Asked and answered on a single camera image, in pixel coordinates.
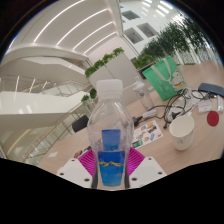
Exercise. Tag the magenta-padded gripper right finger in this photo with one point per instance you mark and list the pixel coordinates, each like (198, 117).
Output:
(145, 171)

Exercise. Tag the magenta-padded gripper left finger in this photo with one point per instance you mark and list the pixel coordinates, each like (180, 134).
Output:
(75, 171)

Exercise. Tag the clear blue-labelled water bottle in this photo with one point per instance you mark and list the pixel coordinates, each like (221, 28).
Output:
(110, 133)

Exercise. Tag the colourful printed leaflet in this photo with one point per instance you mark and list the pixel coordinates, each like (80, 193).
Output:
(146, 133)

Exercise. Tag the black chair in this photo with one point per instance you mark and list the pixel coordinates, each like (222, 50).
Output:
(80, 123)

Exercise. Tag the white mug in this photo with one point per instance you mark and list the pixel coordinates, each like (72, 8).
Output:
(181, 133)

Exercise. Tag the clear tumbler with lid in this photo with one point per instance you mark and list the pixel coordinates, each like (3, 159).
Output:
(144, 95)

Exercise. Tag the flat round red coaster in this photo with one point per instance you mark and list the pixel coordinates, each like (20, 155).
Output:
(213, 118)

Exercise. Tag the small white box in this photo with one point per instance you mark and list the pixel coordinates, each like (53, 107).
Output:
(205, 106)

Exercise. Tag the green tote bag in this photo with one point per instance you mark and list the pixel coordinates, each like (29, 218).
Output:
(163, 81)

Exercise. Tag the dark blue keyboard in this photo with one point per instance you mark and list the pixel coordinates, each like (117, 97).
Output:
(211, 89)

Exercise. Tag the row of green plants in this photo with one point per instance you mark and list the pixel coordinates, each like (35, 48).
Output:
(173, 40)

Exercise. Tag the ceiling strip lights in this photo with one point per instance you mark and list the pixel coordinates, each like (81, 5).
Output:
(76, 31)

